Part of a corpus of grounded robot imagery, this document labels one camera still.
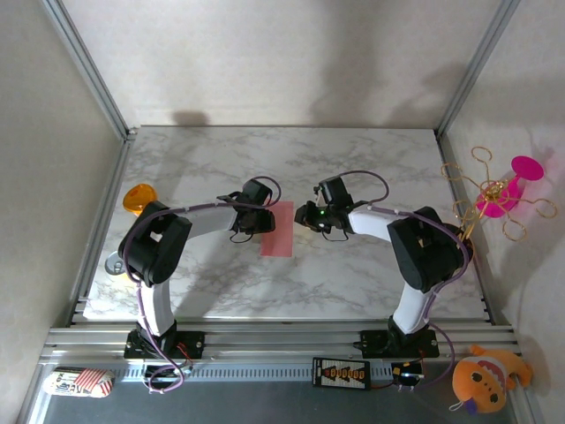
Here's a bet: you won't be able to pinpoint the aluminium side rail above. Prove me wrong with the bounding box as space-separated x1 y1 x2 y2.
65 132 136 328
434 130 504 328

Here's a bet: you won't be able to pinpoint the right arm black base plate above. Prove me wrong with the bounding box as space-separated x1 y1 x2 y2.
359 329 439 360

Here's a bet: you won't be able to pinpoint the pink cloth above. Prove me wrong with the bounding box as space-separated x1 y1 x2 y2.
259 201 296 258

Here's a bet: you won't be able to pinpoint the orange translucent cup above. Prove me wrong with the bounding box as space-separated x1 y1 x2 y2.
122 183 158 217

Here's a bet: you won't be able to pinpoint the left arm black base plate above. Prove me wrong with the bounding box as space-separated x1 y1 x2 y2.
124 329 207 360

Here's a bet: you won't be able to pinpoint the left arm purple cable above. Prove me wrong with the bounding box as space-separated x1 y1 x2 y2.
121 175 283 395

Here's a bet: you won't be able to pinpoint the black yellow power connector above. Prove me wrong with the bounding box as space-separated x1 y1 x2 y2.
390 361 426 385

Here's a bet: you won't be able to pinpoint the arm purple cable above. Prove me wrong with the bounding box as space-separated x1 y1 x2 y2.
337 170 470 390
121 175 283 395

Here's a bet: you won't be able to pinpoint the black round gold-rimmed disc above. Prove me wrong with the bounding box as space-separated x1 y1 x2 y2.
445 223 476 266

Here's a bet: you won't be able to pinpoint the slotted grey cable duct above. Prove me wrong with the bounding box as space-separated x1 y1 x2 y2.
109 362 398 383

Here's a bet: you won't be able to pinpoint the red striped snack bag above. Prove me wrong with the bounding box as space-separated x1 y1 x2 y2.
43 366 116 398

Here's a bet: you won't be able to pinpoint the silver tin can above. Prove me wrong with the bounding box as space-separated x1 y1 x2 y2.
104 250 129 277

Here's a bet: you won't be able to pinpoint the aluminium frame post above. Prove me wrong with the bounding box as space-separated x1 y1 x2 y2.
434 0 523 139
39 0 139 141

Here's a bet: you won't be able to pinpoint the black charger board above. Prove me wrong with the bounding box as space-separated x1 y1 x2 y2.
312 356 372 392

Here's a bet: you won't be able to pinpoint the gold wire stand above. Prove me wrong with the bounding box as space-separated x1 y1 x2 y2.
441 146 559 248

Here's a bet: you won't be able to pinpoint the orange plush toy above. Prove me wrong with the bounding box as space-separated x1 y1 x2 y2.
448 344 534 416

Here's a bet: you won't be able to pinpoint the pink plastic wine glass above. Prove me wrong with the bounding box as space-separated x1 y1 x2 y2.
475 155 546 218

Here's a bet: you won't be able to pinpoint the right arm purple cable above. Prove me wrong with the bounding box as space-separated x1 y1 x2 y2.
337 170 470 390

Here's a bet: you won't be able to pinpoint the aluminium front rails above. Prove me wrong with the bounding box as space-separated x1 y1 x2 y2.
39 324 522 366

